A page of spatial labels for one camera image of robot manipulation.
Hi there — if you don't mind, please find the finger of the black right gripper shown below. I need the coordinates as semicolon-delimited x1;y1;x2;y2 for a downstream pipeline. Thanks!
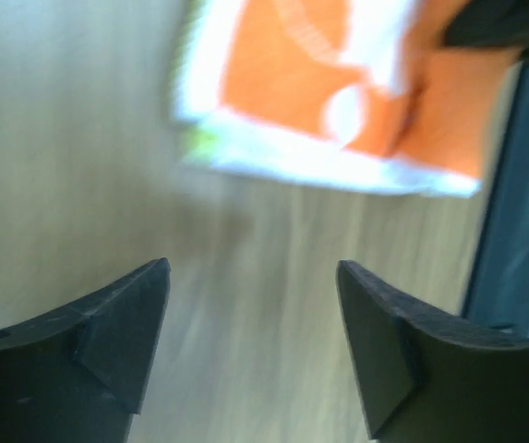
443;0;529;47

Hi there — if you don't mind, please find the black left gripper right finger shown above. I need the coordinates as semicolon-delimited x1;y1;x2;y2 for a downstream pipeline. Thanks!
336;260;529;442

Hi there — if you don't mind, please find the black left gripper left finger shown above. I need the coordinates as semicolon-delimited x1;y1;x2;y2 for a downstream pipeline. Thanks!
0;258;170;442

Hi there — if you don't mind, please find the orange white fox towel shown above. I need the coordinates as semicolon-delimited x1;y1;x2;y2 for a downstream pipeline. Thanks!
172;1;519;198

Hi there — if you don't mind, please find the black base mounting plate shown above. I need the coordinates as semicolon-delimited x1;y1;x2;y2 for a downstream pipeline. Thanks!
463;63;529;337

